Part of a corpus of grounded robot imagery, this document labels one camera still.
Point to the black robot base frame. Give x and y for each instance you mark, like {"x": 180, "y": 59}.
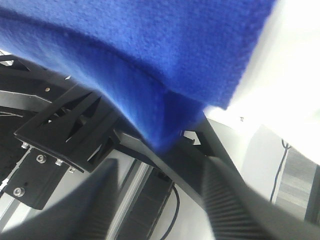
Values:
{"x": 53, "y": 125}

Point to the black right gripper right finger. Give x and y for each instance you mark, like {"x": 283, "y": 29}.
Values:
{"x": 236, "y": 212}

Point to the blue microfibre towel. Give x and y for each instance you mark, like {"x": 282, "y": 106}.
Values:
{"x": 160, "y": 62}

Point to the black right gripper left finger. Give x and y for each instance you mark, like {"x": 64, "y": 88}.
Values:
{"x": 85, "y": 214}

